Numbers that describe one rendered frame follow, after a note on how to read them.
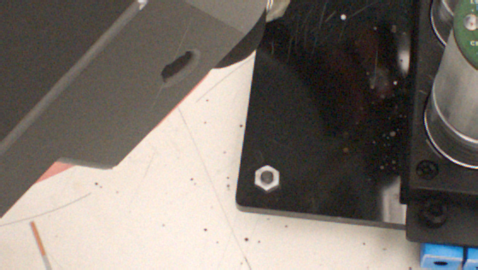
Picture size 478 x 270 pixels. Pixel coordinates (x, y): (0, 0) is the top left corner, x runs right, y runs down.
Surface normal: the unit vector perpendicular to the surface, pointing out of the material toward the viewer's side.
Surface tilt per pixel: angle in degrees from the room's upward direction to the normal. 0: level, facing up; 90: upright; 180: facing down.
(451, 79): 90
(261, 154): 0
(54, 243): 0
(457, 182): 0
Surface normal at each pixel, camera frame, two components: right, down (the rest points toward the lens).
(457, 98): -0.81, 0.52
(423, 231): 0.02, -0.43
